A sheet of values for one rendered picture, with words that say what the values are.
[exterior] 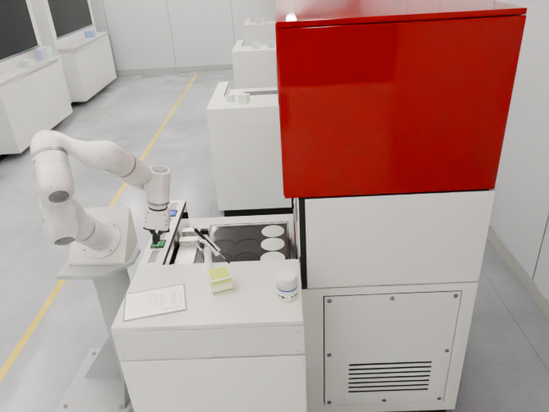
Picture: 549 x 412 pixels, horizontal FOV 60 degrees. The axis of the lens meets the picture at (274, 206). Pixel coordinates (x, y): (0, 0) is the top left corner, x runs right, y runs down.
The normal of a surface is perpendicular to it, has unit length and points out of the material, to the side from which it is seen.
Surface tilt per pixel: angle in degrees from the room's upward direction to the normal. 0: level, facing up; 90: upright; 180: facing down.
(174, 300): 0
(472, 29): 90
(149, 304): 0
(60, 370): 0
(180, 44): 90
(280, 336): 90
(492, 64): 90
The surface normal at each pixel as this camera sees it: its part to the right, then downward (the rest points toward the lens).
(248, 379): 0.00, 0.47
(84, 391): -0.05, -0.88
